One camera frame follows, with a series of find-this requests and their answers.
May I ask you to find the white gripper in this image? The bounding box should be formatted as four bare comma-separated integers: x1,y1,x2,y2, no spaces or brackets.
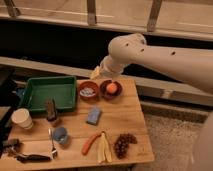
90,55,125,79

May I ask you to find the light blue towel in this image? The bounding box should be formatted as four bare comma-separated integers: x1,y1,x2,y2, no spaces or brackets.
80,87,95,97

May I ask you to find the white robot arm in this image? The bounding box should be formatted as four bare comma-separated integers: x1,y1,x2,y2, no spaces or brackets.
90,33,213,171

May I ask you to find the dark red bowl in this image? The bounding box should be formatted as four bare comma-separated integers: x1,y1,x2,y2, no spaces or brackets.
100,80,122,100

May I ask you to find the orange ball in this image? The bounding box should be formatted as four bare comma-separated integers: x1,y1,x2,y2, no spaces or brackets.
106,82,118,94

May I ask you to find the green plastic tray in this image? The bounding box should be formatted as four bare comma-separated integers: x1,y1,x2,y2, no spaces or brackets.
19,76,77,112

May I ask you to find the blue sponge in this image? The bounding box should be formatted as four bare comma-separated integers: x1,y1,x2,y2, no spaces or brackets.
86,107,102,125

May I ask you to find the wooden table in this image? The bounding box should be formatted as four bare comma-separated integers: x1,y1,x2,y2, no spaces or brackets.
0,78,154,171

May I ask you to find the brown brush block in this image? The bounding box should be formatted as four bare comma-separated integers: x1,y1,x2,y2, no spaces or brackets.
45,99,59,127

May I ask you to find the orange carrot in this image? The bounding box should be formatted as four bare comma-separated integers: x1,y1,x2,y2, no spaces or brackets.
81,133,101,155

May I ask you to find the blue cup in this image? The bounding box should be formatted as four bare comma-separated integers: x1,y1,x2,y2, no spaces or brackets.
53,127,68,145

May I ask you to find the dark grape bunch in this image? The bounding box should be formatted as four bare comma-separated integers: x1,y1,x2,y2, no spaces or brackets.
113,133,137,159

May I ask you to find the yellow banana peel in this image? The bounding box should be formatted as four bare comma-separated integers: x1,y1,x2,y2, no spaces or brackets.
97,132,112,163

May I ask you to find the white paper cup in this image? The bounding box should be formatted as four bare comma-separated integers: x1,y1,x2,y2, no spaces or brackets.
11,108,33,129

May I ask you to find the black handled tool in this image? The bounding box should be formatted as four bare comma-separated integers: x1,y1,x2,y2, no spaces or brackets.
16,154,51,163

